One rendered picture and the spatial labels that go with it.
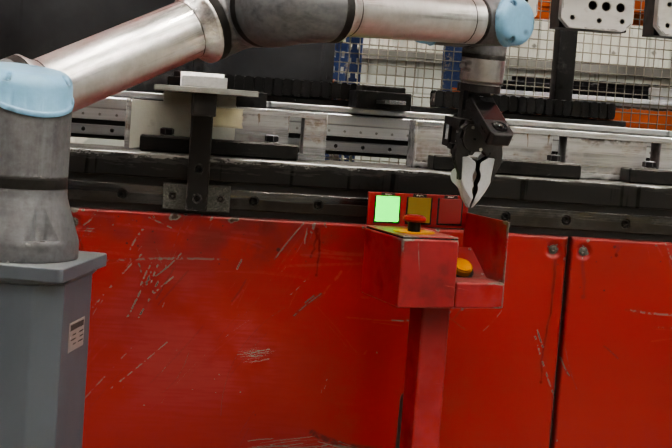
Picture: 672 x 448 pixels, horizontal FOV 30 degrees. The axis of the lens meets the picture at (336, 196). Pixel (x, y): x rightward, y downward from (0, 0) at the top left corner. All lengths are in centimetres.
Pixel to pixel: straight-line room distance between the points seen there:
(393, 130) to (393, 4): 95
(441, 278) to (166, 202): 54
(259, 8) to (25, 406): 62
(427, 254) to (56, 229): 77
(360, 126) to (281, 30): 101
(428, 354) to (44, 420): 85
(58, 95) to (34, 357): 31
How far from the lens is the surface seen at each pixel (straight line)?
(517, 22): 196
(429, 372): 219
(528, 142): 255
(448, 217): 227
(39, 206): 152
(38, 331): 150
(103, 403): 239
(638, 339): 254
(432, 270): 210
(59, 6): 299
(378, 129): 274
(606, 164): 261
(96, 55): 172
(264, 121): 245
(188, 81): 237
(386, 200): 221
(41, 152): 152
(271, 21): 174
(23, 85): 151
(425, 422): 221
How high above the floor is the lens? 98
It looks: 4 degrees down
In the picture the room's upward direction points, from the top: 4 degrees clockwise
